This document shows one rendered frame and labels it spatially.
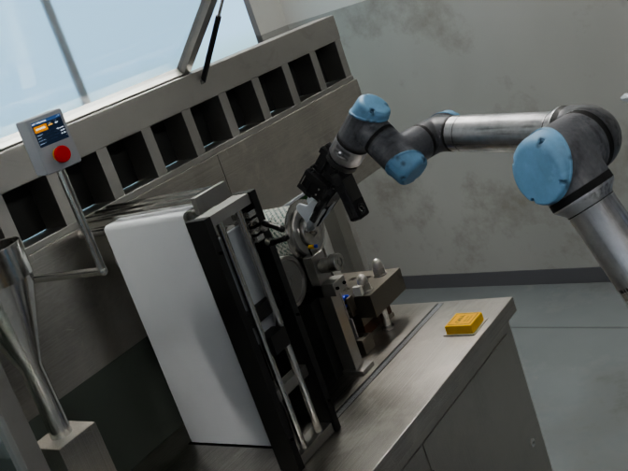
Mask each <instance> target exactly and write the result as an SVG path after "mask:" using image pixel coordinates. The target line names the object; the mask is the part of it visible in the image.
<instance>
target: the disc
mask: <svg viewBox="0 0 628 471"><path fill-rule="evenodd" d="M298 204H304V205H308V203H307V200H306V199H299V200H296V201H294V202H293V203H292V204H291V205H290V207H289V208H288V210H287V213H286V216H285V222H284V227H285V228H286V229H285V232H284V233H285V235H288V236H289V238H290V239H289V240H288V241H287V244H288V247H289V249H290V251H291V252H292V254H293V256H294V257H295V258H296V259H298V260H299V261H301V262H303V258H304V257H306V255H304V254H302V253H301V252H300V251H298V249H297V248H296V247H295V245H294V244H293V240H292V236H291V219H292V216H293V213H294V212H295V210H296V206H297V205H298Z"/></svg>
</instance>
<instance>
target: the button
mask: <svg viewBox="0 0 628 471"><path fill-rule="evenodd" d="M483 321H484V319H483V315H482V312H470V313H456V314H455V315H454V317H453V318H452V319H451V320H450V321H449V322H448V323H447V325H446V326H445V329H446V332H447V335H454V334H473V333H474V332H475V331H476V330H477V328H478V327H479V326H480V324H481V323H482V322H483Z"/></svg>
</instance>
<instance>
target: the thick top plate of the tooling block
mask: <svg viewBox="0 0 628 471"><path fill-rule="evenodd" d="M385 271H387V274H386V275H385V276H383V277H380V278H374V277H373V276H374V273H373V270H371V271H362V272H352V273H342V274H335V276H337V275H344V278H345V281H346V283H347V286H348V287H347V288H346V289H345V290H344V291H343V292H341V294H342V295H345V294H347V295H351V294H352V296H353V298H354V301H355V304H356V307H357V309H358V313H357V314H356V315H355V316H354V317H350V318H353V319H360V318H376V317H378V316H379V315H380V314H381V313H382V312H383V311H384V310H385V309H386V308H387V307H388V306H389V305H390V304H391V303H392V302H393V301H394V300H395V299H396V298H397V297H398V296H399V295H400V294H401V293H402V292H403V291H404V290H405V289H406V285H405V282H404V280H403V276H402V273H401V270H400V268H391V269H385ZM360 274H363V275H365V276H366V277H367V280H368V281H369V282H370V285H371V287H372V288H373V290H372V291H371V292H369V293H365V294H364V295H363V296H355V295H354V292H353V289H352V287H353V286H357V285H358V283H357V277H358V276H359V275H360Z"/></svg>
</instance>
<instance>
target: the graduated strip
mask: <svg viewBox="0 0 628 471"><path fill-rule="evenodd" d="M443 304H444V303H440V304H436V305H435V306H434V307H433V308H432V309H431V310H430V311H429V312H428V313H427V314H426V315H425V316H424V318H423V319H422V320H421V321H420V322H419V323H418V324H417V325H416V326H415V327H414V328H413V329H412V330H411V332H410V333H409V334H408V335H407V336H406V337H405V338H404V339H403V340H402V341H401V342H400V343H399V344H398V346H397V347H396V348H395V349H394V350H393V351H392V352H391V353H390V354H389V355H388V356H387V357H386V358H385V360H384V361H383V362H382V363H381V364H380V365H379V366H378V367H377V368H376V369H375V370H374V371H373V372H372V374H371V375H370V376H369V377H368V378H367V379H366V380H365V381H364V382H363V383H362V384H361V385H360V386H359V388H358V389H357V390H356V391H355V392H354V393H353V394H352V395H351V396H350V397H349V398H348V399H347V400H346V402H345V403H344V404H343V405H342V406H341V407H340V408H339V409H338V410H337V411H336V412H335V413H336V415H337V417H338V418H339V417H340V416H341V415H342V414H343V412H344V411H345V410H346V409H347V408H348V407H349V406H350V405H351V404H352V403H353V401H354V400H355V399H356V398H357V397H358V396H359V395H360V394H361V393H362V392H363V391H364V389H365V388H366V387H367V386H368V385H369V384H370V383H371V382H372V381H373V380H374V379H375V377H376V376H377V375H378V374H379V373H380V372H381V371H382V370H383V369H384V368H385V367H386V365H387V364H388V363H389V362H390V361H391V360H392V359H393V358H394V357H395V356H396V354H397V353H398V352H399V351H400V350H401V349H402V348H403V347H404V346H405V345H406V344H407V342H408V341H409V340H410V339H411V338H412V337H413V336H414V335H415V334H416V333H418V332H419V330H420V329H421V328H422V326H423V325H424V324H425V323H426V322H428V321H429V319H430V318H431V317H432V316H433V315H434V314H435V313H436V312H437V311H438V310H439V309H440V307H441V306H442V305H443Z"/></svg>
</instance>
